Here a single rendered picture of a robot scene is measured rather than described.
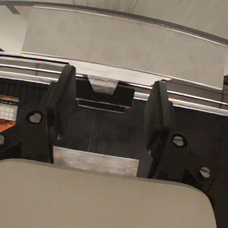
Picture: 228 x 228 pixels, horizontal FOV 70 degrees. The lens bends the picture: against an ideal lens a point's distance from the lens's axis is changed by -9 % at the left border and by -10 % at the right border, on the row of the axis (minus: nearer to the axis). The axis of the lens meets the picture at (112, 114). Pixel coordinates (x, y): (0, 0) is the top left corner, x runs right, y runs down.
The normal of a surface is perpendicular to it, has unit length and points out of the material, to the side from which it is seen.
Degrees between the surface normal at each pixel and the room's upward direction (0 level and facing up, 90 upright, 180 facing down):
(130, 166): 90
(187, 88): 90
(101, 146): 90
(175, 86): 90
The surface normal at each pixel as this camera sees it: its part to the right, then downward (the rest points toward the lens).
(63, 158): 0.05, 0.01
